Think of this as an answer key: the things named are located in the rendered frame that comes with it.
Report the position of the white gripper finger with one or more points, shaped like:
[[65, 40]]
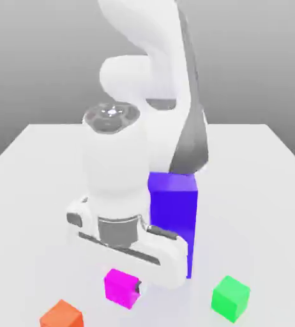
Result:
[[140, 288]]

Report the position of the small orange cube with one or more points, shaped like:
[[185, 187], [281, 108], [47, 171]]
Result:
[[60, 315]]

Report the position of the small green cube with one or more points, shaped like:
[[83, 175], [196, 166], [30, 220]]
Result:
[[229, 299]]

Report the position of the small magenta cube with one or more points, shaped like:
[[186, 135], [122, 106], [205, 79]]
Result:
[[120, 288]]

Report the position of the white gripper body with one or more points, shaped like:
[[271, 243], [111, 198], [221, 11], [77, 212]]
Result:
[[170, 268]]

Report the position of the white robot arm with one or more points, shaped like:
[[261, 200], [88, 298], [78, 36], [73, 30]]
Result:
[[116, 163]]

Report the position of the large blue box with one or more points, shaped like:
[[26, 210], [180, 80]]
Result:
[[173, 207]]

